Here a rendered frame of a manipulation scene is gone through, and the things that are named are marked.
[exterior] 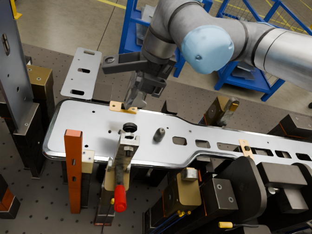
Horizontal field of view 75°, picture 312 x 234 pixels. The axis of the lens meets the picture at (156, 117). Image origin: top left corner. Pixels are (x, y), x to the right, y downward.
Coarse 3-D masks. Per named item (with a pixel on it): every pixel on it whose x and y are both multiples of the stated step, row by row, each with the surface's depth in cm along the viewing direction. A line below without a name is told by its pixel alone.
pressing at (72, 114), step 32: (64, 128) 59; (96, 128) 62; (192, 128) 74; (224, 128) 79; (64, 160) 54; (96, 160) 55; (160, 160) 61; (192, 160) 64; (256, 160) 73; (288, 160) 77
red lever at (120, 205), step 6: (120, 168) 47; (120, 174) 45; (120, 180) 43; (120, 186) 40; (114, 192) 40; (120, 192) 38; (114, 198) 38; (120, 198) 37; (114, 204) 36; (120, 204) 36; (120, 210) 36
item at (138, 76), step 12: (144, 48) 46; (156, 60) 45; (168, 60) 47; (132, 72) 55; (144, 72) 50; (156, 72) 51; (168, 72) 50; (132, 84) 51; (144, 84) 52; (156, 84) 51; (156, 96) 54
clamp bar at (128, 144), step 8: (128, 128) 39; (136, 128) 40; (120, 136) 37; (128, 136) 38; (136, 136) 38; (120, 144) 36; (128, 144) 37; (136, 144) 37; (120, 152) 40; (128, 152) 37; (112, 160) 48; (120, 160) 44; (128, 160) 44; (112, 168) 48
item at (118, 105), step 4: (112, 104) 61; (116, 104) 62; (120, 104) 62; (112, 108) 60; (116, 108) 61; (120, 108) 61; (124, 108) 61; (136, 108) 63; (124, 112) 61; (128, 112) 61; (132, 112) 62; (136, 112) 62
